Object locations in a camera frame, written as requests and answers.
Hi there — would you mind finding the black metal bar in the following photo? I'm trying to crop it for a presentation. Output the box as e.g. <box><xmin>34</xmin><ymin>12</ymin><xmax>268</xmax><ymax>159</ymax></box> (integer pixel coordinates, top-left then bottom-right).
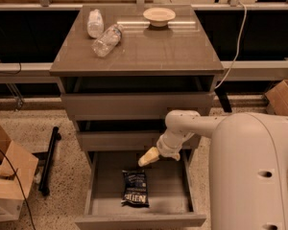
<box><xmin>38</xmin><ymin>126</ymin><xmax>61</xmax><ymax>196</ymax></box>

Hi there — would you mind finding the cream ceramic bowl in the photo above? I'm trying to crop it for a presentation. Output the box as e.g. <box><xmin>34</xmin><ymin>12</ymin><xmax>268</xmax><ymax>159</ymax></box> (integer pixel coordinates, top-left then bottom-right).
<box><xmin>143</xmin><ymin>8</ymin><xmax>176</xmax><ymax>27</ymax></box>

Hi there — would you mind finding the black table leg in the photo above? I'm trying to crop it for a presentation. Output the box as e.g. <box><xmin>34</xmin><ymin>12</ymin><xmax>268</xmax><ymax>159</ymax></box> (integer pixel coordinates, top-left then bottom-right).
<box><xmin>215</xmin><ymin>88</ymin><xmax>232</xmax><ymax>113</ymax></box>

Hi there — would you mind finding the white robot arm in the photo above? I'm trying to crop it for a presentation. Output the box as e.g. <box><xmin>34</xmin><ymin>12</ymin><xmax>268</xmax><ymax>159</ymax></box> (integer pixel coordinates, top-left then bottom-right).
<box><xmin>138</xmin><ymin>110</ymin><xmax>288</xmax><ymax>230</ymax></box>

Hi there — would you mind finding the white power cable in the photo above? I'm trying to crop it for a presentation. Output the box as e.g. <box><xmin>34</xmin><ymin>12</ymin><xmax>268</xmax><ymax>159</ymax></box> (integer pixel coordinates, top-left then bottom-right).
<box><xmin>214</xmin><ymin>2</ymin><xmax>249</xmax><ymax>90</ymax></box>

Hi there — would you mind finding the blue chip bag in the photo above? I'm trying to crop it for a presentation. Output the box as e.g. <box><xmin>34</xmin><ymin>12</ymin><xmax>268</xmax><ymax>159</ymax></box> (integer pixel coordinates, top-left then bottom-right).
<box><xmin>121</xmin><ymin>170</ymin><xmax>149</xmax><ymax>207</ymax></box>

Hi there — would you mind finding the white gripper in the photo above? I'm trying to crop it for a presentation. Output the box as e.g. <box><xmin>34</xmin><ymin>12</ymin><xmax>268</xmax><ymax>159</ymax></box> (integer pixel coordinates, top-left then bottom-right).
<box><xmin>138</xmin><ymin>130</ymin><xmax>193</xmax><ymax>167</ymax></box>

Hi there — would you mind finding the left cardboard box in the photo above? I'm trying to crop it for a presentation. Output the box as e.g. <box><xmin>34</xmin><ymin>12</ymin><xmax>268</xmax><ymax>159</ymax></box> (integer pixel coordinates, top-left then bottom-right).
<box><xmin>0</xmin><ymin>125</ymin><xmax>38</xmax><ymax>221</ymax></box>

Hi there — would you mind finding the lying clear plastic bottle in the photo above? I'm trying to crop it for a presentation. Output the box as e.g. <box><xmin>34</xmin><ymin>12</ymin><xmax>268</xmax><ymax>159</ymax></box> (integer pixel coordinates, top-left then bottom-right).
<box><xmin>91</xmin><ymin>24</ymin><xmax>124</xmax><ymax>58</ymax></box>

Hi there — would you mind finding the grey bottom drawer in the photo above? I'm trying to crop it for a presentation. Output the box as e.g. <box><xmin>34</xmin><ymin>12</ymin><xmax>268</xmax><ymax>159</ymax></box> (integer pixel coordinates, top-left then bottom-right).
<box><xmin>75</xmin><ymin>150</ymin><xmax>206</xmax><ymax>230</ymax></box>

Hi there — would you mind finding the grey top drawer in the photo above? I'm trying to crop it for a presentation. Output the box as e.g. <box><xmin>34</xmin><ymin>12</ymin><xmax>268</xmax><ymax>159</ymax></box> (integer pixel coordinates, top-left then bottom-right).
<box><xmin>61</xmin><ymin>76</ymin><xmax>214</xmax><ymax>121</ymax></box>

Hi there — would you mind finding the grey drawer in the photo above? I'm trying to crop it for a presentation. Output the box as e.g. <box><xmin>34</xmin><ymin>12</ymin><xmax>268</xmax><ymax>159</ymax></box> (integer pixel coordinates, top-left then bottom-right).
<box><xmin>61</xmin><ymin>76</ymin><xmax>214</xmax><ymax>121</ymax></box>
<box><xmin>76</xmin><ymin>119</ymin><xmax>203</xmax><ymax>152</ymax></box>
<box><xmin>75</xmin><ymin>150</ymin><xmax>206</xmax><ymax>230</ymax></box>

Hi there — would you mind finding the grey drawer cabinet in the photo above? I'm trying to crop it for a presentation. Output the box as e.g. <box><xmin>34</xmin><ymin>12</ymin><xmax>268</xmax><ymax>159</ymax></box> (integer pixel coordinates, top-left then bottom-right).
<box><xmin>49</xmin><ymin>4</ymin><xmax>225</xmax><ymax>155</ymax></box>

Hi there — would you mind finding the black cable on box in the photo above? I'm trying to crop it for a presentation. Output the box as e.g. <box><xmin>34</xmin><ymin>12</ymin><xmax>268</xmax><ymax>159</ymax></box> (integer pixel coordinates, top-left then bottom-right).
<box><xmin>0</xmin><ymin>137</ymin><xmax>37</xmax><ymax>230</ymax></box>

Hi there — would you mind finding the cardboard box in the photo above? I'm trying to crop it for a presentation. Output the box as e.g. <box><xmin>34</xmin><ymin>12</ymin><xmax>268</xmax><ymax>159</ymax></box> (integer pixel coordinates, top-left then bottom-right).
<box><xmin>265</xmin><ymin>80</ymin><xmax>288</xmax><ymax>116</ymax></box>
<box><xmin>0</xmin><ymin>125</ymin><xmax>38</xmax><ymax>221</ymax></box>

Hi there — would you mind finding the right cardboard box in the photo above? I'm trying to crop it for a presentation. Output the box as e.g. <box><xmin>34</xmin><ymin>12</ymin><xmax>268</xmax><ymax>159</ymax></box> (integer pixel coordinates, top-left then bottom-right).
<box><xmin>265</xmin><ymin>80</ymin><xmax>288</xmax><ymax>116</ymax></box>

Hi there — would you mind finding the grey middle drawer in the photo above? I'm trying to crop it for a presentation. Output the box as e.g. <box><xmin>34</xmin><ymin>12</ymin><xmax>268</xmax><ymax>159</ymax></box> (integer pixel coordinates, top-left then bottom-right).
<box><xmin>76</xmin><ymin>119</ymin><xmax>203</xmax><ymax>152</ymax></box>

